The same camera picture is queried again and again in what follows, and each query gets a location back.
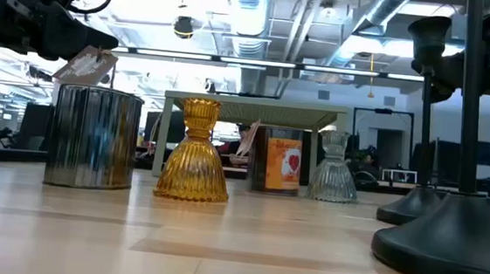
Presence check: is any person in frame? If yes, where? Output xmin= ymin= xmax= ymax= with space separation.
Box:
xmin=215 ymin=122 xmax=254 ymax=168

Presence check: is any orange hanging pendant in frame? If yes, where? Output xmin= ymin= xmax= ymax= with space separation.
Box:
xmin=365 ymin=53 xmax=378 ymax=99

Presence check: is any small white table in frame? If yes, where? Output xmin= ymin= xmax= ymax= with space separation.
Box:
xmin=380 ymin=167 xmax=419 ymax=186

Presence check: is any corrugated silver duct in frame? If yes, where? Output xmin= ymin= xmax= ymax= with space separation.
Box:
xmin=220 ymin=0 xmax=275 ymax=97

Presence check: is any black metal frame stand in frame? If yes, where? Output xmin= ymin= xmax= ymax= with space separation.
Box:
xmin=349 ymin=105 xmax=417 ymax=171

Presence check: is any paper hang tag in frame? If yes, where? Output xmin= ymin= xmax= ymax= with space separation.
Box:
xmin=236 ymin=117 xmax=262 ymax=159
xmin=52 ymin=43 xmax=120 ymax=88

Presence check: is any silver ribbed candle tin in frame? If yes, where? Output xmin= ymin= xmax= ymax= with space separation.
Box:
xmin=42 ymin=80 xmax=146 ymax=193

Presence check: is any clear ribbed glass candle holder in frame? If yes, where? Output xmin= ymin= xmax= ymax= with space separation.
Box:
xmin=305 ymin=127 xmax=363 ymax=205

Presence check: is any amber ribbed glass candle holder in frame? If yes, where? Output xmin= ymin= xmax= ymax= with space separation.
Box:
xmin=152 ymin=93 xmax=238 ymax=205

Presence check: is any long ceiling light strip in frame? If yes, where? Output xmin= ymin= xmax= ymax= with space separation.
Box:
xmin=110 ymin=45 xmax=426 ymax=83

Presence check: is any candle jar with orange label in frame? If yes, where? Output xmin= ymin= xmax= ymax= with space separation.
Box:
xmin=247 ymin=124 xmax=306 ymax=198

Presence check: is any black monitor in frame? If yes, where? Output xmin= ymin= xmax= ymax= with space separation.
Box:
xmin=143 ymin=109 xmax=188 ymax=147

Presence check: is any silver ventilation duct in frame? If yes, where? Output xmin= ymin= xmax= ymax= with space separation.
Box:
xmin=324 ymin=0 xmax=417 ymax=73

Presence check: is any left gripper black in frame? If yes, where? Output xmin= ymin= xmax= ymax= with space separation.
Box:
xmin=0 ymin=0 xmax=123 ymax=65

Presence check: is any black ceiling camera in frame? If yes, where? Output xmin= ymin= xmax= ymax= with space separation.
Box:
xmin=171 ymin=14 xmax=197 ymax=41

